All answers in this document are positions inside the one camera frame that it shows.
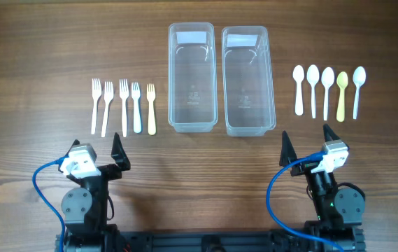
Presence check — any right clear plastic container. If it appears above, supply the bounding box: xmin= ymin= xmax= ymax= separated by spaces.
xmin=222 ymin=26 xmax=276 ymax=137

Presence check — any white plastic fork far left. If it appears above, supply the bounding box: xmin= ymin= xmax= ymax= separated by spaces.
xmin=91 ymin=78 xmax=102 ymax=134

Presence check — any yellow plastic fork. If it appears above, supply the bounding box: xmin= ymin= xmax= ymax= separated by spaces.
xmin=147 ymin=83 xmax=157 ymax=135

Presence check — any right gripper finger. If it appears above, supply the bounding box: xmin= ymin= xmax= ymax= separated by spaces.
xmin=279 ymin=131 xmax=297 ymax=167
xmin=322 ymin=124 xmax=349 ymax=151

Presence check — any translucent white plastic spoon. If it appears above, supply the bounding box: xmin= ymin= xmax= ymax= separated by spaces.
xmin=353 ymin=66 xmax=366 ymax=120

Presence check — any left clear plastic container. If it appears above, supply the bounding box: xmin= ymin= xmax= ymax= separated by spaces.
xmin=168 ymin=22 xmax=218 ymax=133

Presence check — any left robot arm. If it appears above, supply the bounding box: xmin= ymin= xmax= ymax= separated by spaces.
xmin=55 ymin=133 xmax=132 ymax=251

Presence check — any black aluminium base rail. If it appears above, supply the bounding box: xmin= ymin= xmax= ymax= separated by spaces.
xmin=62 ymin=229 xmax=366 ymax=252

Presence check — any left blue cable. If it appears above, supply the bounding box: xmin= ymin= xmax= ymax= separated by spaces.
xmin=31 ymin=157 xmax=67 ymax=252

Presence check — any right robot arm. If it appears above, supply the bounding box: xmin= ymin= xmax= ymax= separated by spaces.
xmin=271 ymin=124 xmax=366 ymax=251

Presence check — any yellow plastic spoon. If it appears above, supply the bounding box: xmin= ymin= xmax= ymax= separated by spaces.
xmin=336 ymin=71 xmax=348 ymax=122

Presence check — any white plastic fork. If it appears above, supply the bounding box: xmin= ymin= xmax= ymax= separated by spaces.
xmin=91 ymin=78 xmax=102 ymax=134
xmin=101 ymin=81 xmax=114 ymax=137
xmin=119 ymin=79 xmax=129 ymax=137

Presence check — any clear plastic container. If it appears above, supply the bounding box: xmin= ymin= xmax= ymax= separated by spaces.
xmin=222 ymin=26 xmax=276 ymax=137
xmin=168 ymin=22 xmax=218 ymax=133

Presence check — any light blue plastic fork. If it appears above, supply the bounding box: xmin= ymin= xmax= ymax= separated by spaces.
xmin=132 ymin=82 xmax=142 ymax=134

